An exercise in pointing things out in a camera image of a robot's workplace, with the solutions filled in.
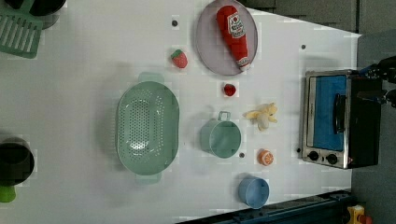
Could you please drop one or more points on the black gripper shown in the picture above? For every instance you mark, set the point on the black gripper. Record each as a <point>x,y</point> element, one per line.
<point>385,70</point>

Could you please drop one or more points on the yellow plush banana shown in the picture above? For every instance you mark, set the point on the yellow plush banana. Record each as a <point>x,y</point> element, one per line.
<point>265,114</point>

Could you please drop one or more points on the black toaster oven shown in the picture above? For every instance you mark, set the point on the black toaster oven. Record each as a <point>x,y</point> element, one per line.
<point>341,120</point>

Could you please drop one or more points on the orange slice toy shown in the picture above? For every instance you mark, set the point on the orange slice toy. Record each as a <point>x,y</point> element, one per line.
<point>265,157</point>

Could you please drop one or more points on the small red strawberry toy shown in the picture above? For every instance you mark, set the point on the small red strawberry toy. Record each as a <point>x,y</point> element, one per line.
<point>229,89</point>

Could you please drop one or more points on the blue cup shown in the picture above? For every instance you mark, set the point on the blue cup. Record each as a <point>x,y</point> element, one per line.
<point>253,191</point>

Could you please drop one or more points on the grey round plate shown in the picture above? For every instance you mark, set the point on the grey round plate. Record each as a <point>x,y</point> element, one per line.
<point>214,52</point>

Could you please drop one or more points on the red plush ketchup bottle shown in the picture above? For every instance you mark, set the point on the red plush ketchup bottle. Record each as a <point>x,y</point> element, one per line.
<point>234,35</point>

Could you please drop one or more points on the pink plush strawberry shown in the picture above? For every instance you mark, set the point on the pink plush strawberry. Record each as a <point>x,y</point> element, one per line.
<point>179,59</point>

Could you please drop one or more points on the green oval colander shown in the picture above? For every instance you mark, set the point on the green oval colander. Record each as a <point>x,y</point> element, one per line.
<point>147,123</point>

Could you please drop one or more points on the black cylinder container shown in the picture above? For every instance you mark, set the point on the black cylinder container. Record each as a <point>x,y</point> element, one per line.
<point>48,11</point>

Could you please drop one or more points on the green slotted rack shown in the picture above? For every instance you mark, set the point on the green slotted rack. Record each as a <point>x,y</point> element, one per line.
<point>20,32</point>

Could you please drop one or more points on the black pot with green base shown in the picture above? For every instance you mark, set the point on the black pot with green base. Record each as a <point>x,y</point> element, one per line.
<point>17,163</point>

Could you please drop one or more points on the blue metal frame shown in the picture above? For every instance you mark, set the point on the blue metal frame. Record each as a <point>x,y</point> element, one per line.
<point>326,208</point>

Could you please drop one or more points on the green cup with handle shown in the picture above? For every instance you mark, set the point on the green cup with handle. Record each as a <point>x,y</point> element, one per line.
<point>221,137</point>

